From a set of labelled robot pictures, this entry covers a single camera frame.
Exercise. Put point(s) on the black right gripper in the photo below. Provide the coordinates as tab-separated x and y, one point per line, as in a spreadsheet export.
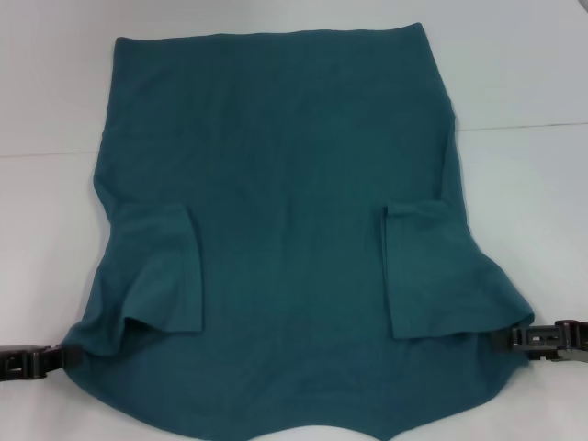
574	340

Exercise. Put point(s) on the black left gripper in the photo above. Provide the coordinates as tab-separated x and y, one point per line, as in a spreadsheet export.
16	363

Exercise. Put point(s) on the teal blue shirt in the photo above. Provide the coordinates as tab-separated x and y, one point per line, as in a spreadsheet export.
275	206

